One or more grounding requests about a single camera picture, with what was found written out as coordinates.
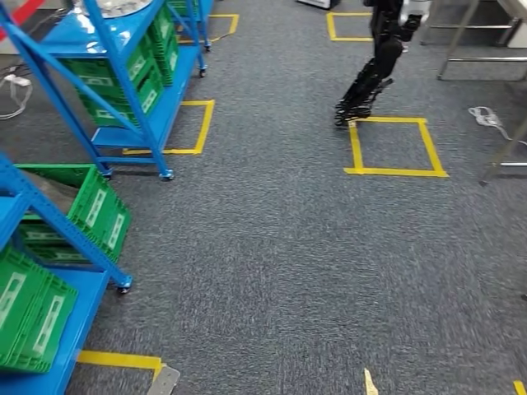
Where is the blue metal shelf rack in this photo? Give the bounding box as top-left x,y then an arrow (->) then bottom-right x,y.
0,0 -> 208,182
168,0 -> 216,53
0,152 -> 134,395

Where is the green plastic crate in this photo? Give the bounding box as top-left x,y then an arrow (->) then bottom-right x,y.
8,275 -> 79,375
79,65 -> 165,130
0,245 -> 52,364
147,4 -> 180,88
60,35 -> 156,102

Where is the white device box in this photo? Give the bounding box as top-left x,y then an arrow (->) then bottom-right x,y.
296,0 -> 342,11

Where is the black humanoid robot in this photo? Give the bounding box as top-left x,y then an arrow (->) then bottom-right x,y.
334,0 -> 433,130

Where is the steel table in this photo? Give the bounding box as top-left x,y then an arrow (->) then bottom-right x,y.
479,114 -> 527,188

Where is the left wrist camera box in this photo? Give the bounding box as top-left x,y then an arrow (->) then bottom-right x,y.
146,365 -> 181,395

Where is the steel table frame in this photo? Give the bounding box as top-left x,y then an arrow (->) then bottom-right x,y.
420,0 -> 527,83

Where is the white cable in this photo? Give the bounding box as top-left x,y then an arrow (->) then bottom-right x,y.
496,123 -> 527,148
0,73 -> 33,122

